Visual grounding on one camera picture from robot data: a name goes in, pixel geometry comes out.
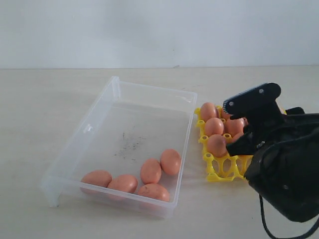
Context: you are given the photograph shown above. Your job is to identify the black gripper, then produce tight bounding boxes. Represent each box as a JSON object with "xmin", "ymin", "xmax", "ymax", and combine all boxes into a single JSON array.
[{"xmin": 226, "ymin": 107, "xmax": 305, "ymax": 156}]

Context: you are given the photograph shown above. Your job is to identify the brown egg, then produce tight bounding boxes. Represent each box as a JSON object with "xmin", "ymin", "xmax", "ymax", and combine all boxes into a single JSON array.
[
  {"xmin": 221, "ymin": 110, "xmax": 231, "ymax": 120},
  {"xmin": 160, "ymin": 149, "xmax": 181, "ymax": 176},
  {"xmin": 204, "ymin": 118, "xmax": 224, "ymax": 136},
  {"xmin": 140, "ymin": 158, "xmax": 161, "ymax": 184},
  {"xmin": 225, "ymin": 119, "xmax": 245, "ymax": 136},
  {"xmin": 107, "ymin": 174, "xmax": 138, "ymax": 193},
  {"xmin": 232, "ymin": 132, "xmax": 244, "ymax": 143},
  {"xmin": 137, "ymin": 183, "xmax": 170, "ymax": 202},
  {"xmin": 81, "ymin": 170, "xmax": 113, "ymax": 188},
  {"xmin": 207, "ymin": 134, "xmax": 227, "ymax": 157},
  {"xmin": 200, "ymin": 102, "xmax": 219, "ymax": 122}
]

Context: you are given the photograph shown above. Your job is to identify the yellow plastic egg tray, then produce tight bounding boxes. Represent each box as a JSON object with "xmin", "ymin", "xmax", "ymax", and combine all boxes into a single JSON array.
[{"xmin": 194, "ymin": 108, "xmax": 252, "ymax": 182}]

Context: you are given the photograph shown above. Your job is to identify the clear plastic bin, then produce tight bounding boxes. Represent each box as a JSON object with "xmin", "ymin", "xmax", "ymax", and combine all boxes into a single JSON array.
[{"xmin": 41, "ymin": 76, "xmax": 197, "ymax": 218}]

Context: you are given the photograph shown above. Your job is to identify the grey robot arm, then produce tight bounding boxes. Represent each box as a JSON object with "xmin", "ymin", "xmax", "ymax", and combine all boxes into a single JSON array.
[{"xmin": 227, "ymin": 106, "xmax": 319, "ymax": 222}]

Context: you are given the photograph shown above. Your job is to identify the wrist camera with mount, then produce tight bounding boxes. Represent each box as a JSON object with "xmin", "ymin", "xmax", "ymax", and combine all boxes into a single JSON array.
[{"xmin": 223, "ymin": 83, "xmax": 284, "ymax": 128}]

